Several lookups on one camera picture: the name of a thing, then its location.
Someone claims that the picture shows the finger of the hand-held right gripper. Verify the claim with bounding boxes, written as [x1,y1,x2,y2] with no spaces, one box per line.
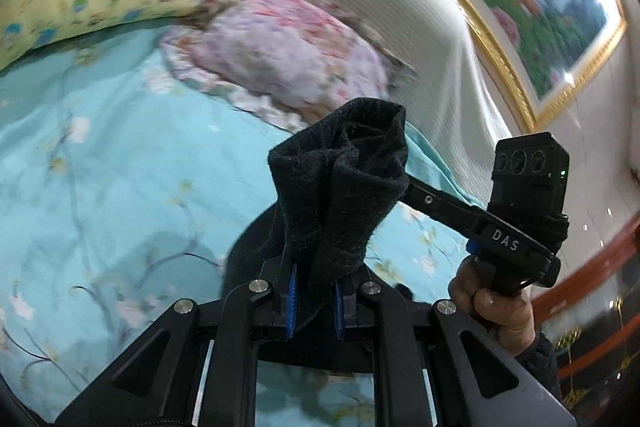
[399,173,489,241]

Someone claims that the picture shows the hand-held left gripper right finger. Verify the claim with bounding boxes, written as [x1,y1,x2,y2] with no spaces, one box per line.
[332,279,579,427]

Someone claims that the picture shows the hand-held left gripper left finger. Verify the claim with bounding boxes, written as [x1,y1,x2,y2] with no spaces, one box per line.
[55,257,301,427]

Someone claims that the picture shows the black pants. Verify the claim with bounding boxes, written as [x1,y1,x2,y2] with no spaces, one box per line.
[220,98,412,369]

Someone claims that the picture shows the person's right forearm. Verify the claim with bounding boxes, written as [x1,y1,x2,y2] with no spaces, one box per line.
[510,331,565,410]

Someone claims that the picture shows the person's right hand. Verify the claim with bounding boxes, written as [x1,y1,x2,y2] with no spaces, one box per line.
[447,256,537,354]

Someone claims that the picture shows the white covered headboard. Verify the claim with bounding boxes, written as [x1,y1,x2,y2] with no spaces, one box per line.
[257,0,533,220]

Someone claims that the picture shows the pink floral pillow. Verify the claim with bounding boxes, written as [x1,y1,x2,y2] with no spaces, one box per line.
[160,0,417,134]

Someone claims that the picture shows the light blue floral bed sheet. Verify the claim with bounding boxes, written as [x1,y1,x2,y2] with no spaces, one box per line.
[0,13,488,427]

